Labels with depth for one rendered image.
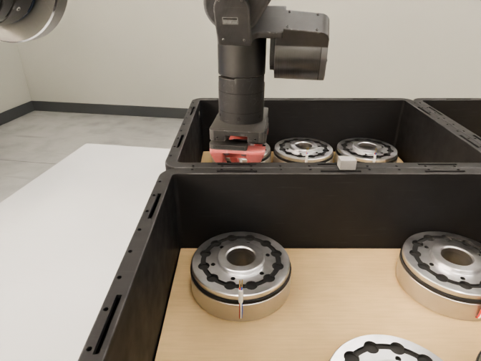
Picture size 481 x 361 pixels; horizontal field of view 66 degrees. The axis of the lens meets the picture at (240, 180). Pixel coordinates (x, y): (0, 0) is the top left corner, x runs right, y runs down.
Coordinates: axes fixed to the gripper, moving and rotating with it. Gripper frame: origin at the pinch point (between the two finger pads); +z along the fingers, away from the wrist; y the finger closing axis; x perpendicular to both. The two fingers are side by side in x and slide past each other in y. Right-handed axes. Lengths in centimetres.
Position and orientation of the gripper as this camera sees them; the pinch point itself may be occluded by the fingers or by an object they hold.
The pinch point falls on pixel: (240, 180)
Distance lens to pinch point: 51.9
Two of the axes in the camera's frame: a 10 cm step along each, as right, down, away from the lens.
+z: -0.1, 8.8, 4.7
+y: 1.2, -4.6, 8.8
